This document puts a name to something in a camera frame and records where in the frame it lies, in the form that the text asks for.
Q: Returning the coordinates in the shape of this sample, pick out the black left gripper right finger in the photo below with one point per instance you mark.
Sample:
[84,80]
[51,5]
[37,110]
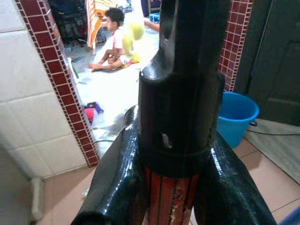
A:
[229,187]

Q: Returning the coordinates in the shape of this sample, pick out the dark clothing pile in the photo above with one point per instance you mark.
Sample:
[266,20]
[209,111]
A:
[68,21]

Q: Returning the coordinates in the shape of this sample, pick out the pink purple toy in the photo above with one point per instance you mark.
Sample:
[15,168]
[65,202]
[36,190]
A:
[90,112]

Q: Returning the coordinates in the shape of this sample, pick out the blue plastic bucket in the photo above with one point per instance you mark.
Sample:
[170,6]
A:
[236,122]

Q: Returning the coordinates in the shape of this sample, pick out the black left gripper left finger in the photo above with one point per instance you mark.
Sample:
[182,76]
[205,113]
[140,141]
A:
[117,178]

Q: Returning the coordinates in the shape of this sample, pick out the orange striped chair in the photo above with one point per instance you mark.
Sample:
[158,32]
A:
[93,25]

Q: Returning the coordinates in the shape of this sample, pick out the dark wooden door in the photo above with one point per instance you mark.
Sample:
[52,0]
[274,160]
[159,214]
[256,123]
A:
[274,70]

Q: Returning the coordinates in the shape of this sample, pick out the grey floor mat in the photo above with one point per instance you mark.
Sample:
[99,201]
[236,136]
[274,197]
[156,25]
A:
[279,150]

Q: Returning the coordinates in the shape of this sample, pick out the child in pink shirt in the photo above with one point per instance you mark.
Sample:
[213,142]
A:
[116,38]

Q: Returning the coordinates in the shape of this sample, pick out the white plastic pipe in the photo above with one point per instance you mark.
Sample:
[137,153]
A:
[37,199]

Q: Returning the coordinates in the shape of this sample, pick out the teal blue box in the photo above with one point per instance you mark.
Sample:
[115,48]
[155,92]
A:
[154,17]

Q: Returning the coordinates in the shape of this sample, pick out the yellow green balloon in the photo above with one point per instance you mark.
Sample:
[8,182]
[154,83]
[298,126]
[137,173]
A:
[137,30]
[127,45]

